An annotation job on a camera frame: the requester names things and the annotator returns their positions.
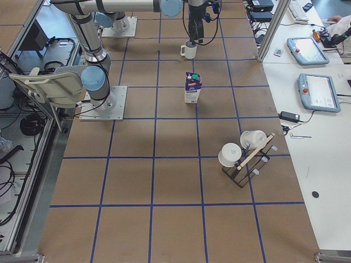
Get allen key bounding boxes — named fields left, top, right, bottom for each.
left=290, top=133, right=312, bottom=139

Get upper teach pendant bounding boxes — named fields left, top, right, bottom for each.
left=287, top=37, right=330, bottom=65

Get black scissors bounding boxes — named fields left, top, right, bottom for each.
left=281, top=124, right=301, bottom=136

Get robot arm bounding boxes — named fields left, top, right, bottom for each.
left=51, top=1, right=182, bottom=115
left=94, top=1, right=211, bottom=45

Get white plastic chair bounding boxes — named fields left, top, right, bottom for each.
left=9, top=65, right=86, bottom=108

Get teach pendant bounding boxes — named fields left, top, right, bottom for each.
left=297, top=73, right=341, bottom=112
left=287, top=37, right=330, bottom=65

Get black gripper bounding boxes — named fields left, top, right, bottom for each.
left=188, top=0, right=206, bottom=45

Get white cup on rack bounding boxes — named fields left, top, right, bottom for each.
left=218, top=142, right=242, bottom=168
left=240, top=130, right=267, bottom=150

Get white ceramic mug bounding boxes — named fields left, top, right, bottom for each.
left=180, top=41, right=197, bottom=60

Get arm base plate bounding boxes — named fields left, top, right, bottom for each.
left=78, top=85, right=128, bottom=121
left=102, top=16, right=138, bottom=38

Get black power adapter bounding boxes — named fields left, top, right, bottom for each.
left=278, top=111, right=300, bottom=123

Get aluminium frame post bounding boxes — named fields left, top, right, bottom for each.
left=257, top=0, right=290, bottom=62

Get white keyboard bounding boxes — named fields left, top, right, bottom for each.
left=287, top=0, right=309, bottom=24

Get blue white milk carton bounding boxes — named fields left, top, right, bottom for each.
left=184, top=72, right=202, bottom=104

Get black wire cup rack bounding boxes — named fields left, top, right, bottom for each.
left=222, top=134, right=276, bottom=188

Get lower teach pendant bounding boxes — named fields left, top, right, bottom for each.
left=297, top=73, right=341, bottom=112

